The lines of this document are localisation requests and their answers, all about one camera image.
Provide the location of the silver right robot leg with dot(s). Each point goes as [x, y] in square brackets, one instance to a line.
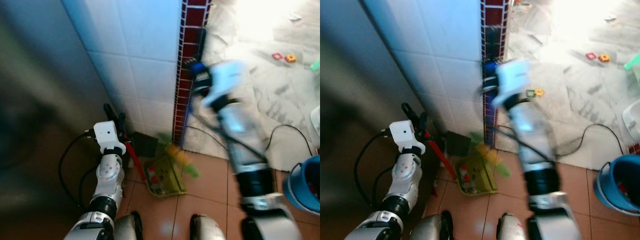
[512, 229]
[206, 229]

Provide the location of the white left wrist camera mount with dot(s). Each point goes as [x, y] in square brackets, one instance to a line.
[402, 134]
[106, 135]

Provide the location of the green plastic item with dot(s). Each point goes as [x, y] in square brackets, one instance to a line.
[632, 61]
[316, 65]

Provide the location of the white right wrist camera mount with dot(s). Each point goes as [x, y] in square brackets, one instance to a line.
[513, 76]
[227, 77]

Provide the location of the blue plastic bucket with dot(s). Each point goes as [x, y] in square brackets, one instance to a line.
[615, 187]
[302, 187]

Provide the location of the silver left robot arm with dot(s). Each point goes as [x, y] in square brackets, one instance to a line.
[109, 175]
[404, 176]

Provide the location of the silver left robot leg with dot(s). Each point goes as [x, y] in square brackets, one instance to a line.
[127, 227]
[431, 227]

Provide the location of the yellow toy piece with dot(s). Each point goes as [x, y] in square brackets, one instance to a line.
[537, 92]

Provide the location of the white ceramic fixture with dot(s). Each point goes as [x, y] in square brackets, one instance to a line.
[316, 120]
[632, 122]

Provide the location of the orange toy piece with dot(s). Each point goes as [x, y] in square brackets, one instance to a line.
[286, 58]
[601, 58]

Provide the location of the green toy piece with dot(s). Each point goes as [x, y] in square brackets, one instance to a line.
[527, 93]

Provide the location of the silver robot leg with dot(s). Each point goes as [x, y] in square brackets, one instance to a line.
[127, 227]
[431, 227]
[206, 229]
[512, 229]

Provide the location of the red white litter piece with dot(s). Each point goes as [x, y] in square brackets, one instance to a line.
[464, 174]
[152, 175]

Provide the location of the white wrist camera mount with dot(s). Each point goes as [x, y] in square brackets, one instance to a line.
[227, 77]
[106, 135]
[513, 76]
[402, 134]

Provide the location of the red toy piece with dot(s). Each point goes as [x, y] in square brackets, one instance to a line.
[588, 56]
[273, 56]

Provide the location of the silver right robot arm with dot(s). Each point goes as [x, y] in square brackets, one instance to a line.
[537, 150]
[248, 150]

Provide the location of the small white floor scrap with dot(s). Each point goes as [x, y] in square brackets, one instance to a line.
[295, 17]
[610, 18]

